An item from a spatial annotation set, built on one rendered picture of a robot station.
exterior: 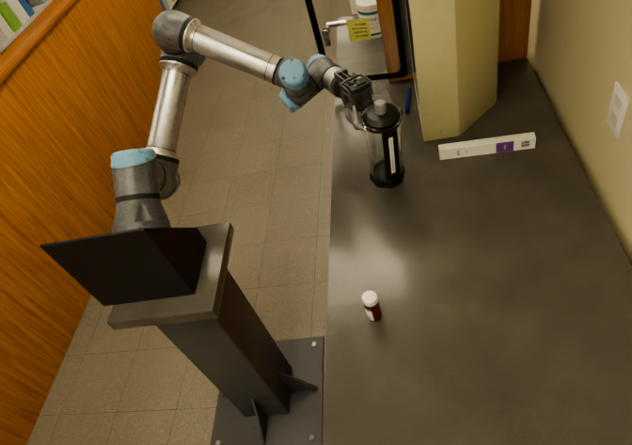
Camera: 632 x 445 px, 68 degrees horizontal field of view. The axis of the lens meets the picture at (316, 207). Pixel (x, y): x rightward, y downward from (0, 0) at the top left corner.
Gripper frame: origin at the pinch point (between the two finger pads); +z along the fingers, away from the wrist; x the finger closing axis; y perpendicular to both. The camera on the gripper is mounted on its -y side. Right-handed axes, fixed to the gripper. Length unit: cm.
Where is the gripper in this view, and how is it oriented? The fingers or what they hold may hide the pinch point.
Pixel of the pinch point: (381, 122)
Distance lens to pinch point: 126.0
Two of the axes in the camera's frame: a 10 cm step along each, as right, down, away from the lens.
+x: 8.6, -4.8, 1.9
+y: -2.0, -6.6, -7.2
